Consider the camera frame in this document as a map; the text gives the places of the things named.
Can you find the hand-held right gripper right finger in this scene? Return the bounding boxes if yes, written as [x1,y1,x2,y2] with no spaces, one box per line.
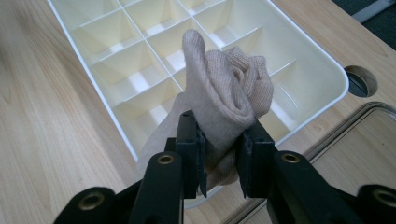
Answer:
[235,119,366,224]

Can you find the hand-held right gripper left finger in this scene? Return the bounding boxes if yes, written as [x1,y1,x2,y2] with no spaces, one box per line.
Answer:
[128,109,208,224]

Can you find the beige sock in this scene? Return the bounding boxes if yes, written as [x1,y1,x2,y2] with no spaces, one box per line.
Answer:
[134,29,276,193]

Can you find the white compartment storage box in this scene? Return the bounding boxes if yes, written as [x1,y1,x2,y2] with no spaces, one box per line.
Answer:
[46,0,350,210]

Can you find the white metal desk frame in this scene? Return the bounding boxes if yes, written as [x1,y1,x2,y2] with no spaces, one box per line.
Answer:
[351,0,396,24]

